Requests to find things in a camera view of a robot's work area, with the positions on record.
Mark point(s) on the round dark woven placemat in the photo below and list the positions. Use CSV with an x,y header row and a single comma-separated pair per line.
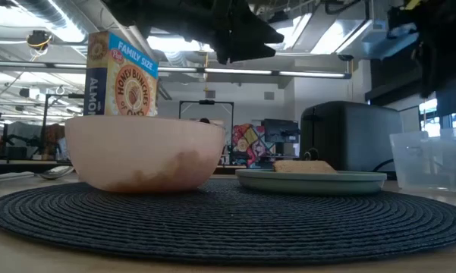
x,y
227,223

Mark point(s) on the clear plastic container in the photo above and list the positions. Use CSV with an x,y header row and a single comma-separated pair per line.
x,y
425,163

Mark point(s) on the black and silver toaster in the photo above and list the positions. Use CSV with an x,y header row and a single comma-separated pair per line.
x,y
349,132

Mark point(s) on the black background gantry frame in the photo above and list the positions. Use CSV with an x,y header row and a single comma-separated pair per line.
x,y
206,102

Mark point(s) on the slice of brown toast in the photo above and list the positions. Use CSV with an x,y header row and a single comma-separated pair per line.
x,y
303,167

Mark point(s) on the Honey Bunches cereal box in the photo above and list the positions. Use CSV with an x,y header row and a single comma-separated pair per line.
x,y
125,83

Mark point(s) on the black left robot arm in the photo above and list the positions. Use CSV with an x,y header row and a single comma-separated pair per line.
x,y
125,9

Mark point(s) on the dark computer monitor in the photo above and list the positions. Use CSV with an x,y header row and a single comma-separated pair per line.
x,y
280,130

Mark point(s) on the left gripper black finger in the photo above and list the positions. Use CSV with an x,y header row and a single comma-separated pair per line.
x,y
254,30
235,53

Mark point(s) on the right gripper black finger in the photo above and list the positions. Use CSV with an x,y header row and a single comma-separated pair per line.
x,y
430,64

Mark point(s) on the pink bowl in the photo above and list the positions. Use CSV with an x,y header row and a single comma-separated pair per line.
x,y
144,151

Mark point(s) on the black aluminium table frame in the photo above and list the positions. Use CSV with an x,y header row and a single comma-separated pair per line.
x,y
22,167

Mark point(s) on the silver metal spoon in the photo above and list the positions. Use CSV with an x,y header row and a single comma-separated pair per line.
x,y
57,172

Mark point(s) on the long ceiling light bar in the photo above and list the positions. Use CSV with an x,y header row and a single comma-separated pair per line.
x,y
235,71

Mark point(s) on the colourful wall painting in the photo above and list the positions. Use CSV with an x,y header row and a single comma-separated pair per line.
x,y
248,146

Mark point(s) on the pale green plate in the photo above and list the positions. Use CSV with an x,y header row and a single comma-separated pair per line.
x,y
311,182

